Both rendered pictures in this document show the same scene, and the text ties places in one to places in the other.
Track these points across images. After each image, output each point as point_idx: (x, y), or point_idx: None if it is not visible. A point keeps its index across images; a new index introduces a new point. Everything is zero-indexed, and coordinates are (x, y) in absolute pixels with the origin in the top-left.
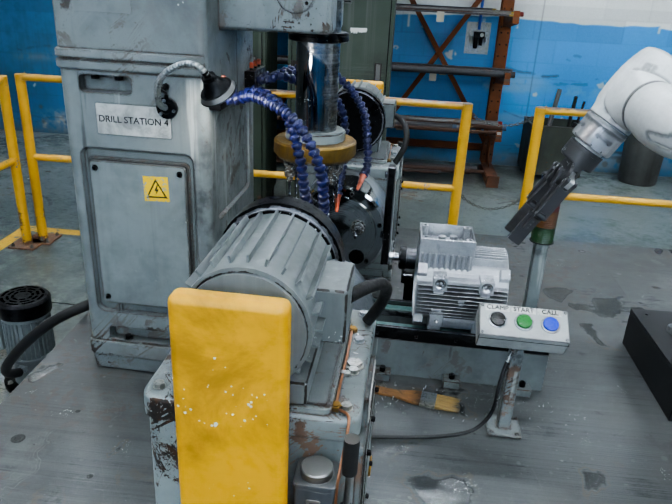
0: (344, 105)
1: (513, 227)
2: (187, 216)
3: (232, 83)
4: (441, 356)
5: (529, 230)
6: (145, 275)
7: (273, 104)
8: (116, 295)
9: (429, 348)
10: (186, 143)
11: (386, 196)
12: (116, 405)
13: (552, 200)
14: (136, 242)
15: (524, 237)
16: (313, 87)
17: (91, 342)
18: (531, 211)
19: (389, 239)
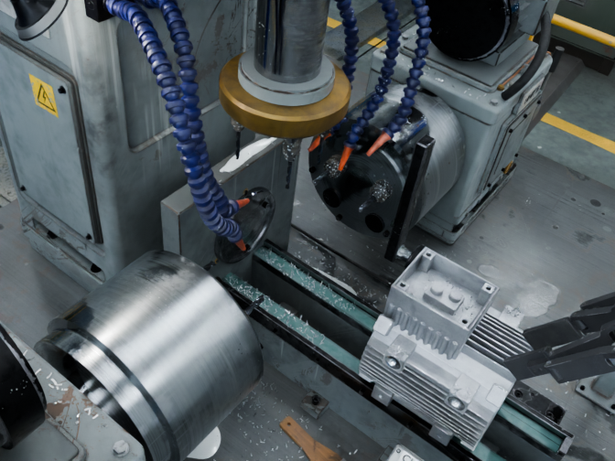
0: (397, 14)
1: (535, 339)
2: (79, 143)
3: (54, 7)
4: (389, 428)
5: (535, 375)
6: (50, 186)
7: (146, 46)
8: (29, 191)
9: (376, 412)
10: (66, 52)
11: (406, 179)
12: (7, 311)
13: (580, 364)
14: (37, 146)
15: (529, 376)
16: (270, 9)
17: (20, 222)
18: (546, 353)
19: (400, 234)
